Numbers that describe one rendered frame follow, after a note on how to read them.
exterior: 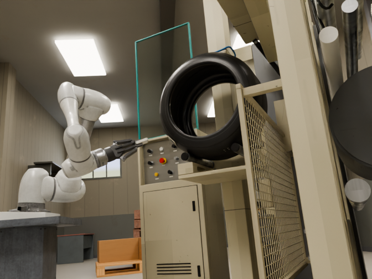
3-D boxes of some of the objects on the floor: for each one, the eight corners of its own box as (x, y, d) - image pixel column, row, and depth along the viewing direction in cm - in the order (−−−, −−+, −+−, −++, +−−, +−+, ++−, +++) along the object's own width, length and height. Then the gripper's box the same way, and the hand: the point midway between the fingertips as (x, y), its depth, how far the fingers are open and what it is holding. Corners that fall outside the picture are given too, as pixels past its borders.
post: (242, 320, 194) (204, -36, 260) (265, 321, 189) (220, -43, 254) (235, 326, 183) (197, -48, 248) (259, 327, 177) (213, -56, 243)
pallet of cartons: (172, 263, 573) (171, 234, 585) (189, 267, 491) (186, 234, 503) (93, 272, 532) (93, 241, 545) (97, 278, 450) (97, 241, 463)
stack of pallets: (188, 261, 590) (184, 206, 615) (133, 265, 582) (132, 210, 607) (184, 256, 719) (181, 211, 744) (139, 259, 711) (137, 213, 736)
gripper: (100, 150, 174) (141, 135, 184) (110, 169, 168) (152, 153, 178) (99, 141, 168) (142, 127, 178) (110, 161, 162) (154, 145, 172)
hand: (141, 141), depth 177 cm, fingers closed
